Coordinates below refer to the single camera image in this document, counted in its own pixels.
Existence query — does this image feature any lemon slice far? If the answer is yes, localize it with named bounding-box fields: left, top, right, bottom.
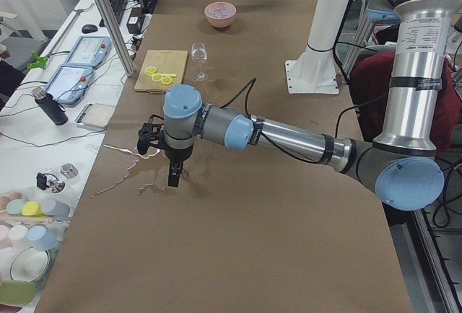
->
left=144, top=66, right=157, bottom=76

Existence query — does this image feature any black computer mouse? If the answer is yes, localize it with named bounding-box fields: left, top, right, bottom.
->
left=81, top=24, right=99, bottom=34

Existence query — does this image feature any teach pendant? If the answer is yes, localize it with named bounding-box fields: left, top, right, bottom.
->
left=45, top=64, right=94, bottom=107
left=66, top=35, right=111, bottom=68

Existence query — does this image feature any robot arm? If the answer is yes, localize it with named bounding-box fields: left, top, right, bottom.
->
left=160, top=0, right=461, bottom=211

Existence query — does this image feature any metal tray scale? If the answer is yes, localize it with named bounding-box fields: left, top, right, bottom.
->
left=75, top=103, right=116, bottom=131

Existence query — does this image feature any upper teach pendant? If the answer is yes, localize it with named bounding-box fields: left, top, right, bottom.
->
left=66, top=35, right=111, bottom=68

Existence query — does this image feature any white camera post base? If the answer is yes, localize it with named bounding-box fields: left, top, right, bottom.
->
left=285, top=0, right=350, bottom=94

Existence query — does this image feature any lemon slice middle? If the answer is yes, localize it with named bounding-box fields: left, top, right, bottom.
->
left=151, top=73, right=163, bottom=82

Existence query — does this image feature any clear wine glass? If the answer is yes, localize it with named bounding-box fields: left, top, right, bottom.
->
left=191, top=43, right=208, bottom=81

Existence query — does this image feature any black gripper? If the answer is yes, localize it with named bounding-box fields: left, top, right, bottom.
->
left=165, top=141, right=193, bottom=187

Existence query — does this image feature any lemon slice near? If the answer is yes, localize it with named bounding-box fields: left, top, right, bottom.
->
left=160, top=76, right=173, bottom=85

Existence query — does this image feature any yellow plastic cup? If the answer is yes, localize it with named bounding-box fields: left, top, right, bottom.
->
left=21, top=201, right=44, bottom=217

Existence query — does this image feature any black power adapter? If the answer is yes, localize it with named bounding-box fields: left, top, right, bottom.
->
left=126, top=7, right=144, bottom=34

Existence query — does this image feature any pink bowl of ice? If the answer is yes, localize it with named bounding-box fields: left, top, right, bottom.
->
left=204, top=1, right=237, bottom=29

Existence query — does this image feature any blue plastic cup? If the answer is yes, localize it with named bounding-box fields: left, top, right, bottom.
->
left=27, top=225, right=58, bottom=251

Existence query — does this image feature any bamboo cutting board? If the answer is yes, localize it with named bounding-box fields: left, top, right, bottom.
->
left=134, top=50, right=188, bottom=93

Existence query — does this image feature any white plate green rim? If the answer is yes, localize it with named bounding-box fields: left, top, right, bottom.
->
left=9, top=247, right=50, bottom=282

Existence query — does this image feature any aluminium frame post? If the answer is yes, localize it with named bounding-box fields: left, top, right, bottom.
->
left=95, top=0, right=136, bottom=77

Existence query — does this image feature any black keyboard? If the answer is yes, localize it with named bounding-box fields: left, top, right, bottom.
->
left=109, top=0, right=128, bottom=25

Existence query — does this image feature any lower teach pendant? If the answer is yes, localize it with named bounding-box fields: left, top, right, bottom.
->
left=45, top=64, right=94, bottom=107

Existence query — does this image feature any grey plastic cup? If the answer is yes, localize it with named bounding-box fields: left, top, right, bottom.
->
left=40, top=198, right=70, bottom=221

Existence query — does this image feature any lemon slice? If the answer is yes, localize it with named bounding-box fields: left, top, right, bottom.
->
left=151, top=73, right=163, bottom=82
left=144, top=66, right=157, bottom=76
left=160, top=76, right=173, bottom=85

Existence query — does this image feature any black strap clip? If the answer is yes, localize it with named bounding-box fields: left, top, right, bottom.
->
left=36, top=172, right=48, bottom=190

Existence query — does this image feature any black water bottle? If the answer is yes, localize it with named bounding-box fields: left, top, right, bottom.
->
left=32, top=87, right=68, bottom=125

